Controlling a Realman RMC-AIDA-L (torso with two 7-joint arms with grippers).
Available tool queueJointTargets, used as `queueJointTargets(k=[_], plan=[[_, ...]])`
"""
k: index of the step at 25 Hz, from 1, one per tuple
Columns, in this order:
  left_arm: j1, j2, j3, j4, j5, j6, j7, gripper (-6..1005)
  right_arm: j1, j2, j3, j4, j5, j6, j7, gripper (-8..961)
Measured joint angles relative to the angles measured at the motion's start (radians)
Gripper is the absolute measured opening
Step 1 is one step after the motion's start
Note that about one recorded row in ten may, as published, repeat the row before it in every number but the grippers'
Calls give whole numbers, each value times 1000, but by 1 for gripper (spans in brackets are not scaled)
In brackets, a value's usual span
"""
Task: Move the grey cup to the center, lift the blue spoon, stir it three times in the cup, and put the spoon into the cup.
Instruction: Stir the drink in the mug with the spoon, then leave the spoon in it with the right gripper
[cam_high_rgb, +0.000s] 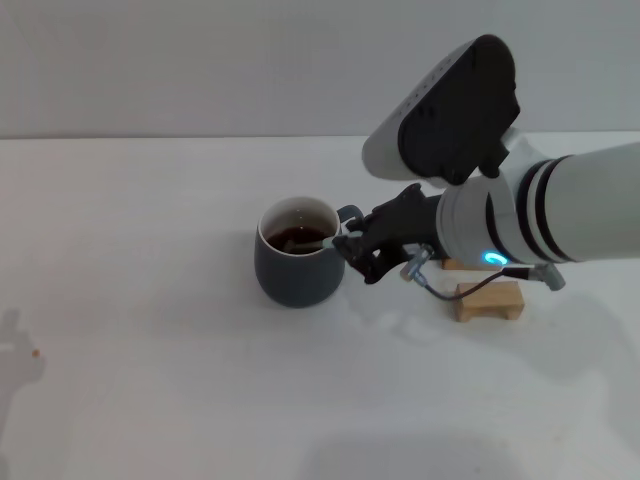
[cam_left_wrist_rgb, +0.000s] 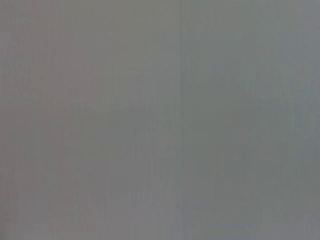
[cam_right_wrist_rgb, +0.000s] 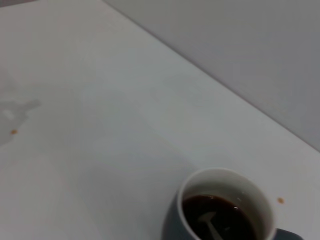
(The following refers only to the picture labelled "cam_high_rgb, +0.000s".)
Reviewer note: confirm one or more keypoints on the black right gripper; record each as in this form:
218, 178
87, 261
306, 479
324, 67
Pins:
410, 225

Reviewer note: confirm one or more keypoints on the dark grey ceramic mug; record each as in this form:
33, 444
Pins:
300, 280

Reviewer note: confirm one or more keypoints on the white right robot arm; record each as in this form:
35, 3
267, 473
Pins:
575, 210

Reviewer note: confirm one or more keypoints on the orange-brown wooden block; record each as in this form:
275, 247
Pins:
455, 264

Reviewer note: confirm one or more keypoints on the dark brown coffee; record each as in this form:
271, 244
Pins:
280, 237

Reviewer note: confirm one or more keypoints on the light notched wooden block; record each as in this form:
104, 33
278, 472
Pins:
495, 302

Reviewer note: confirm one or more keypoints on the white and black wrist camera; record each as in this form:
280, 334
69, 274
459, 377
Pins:
450, 120

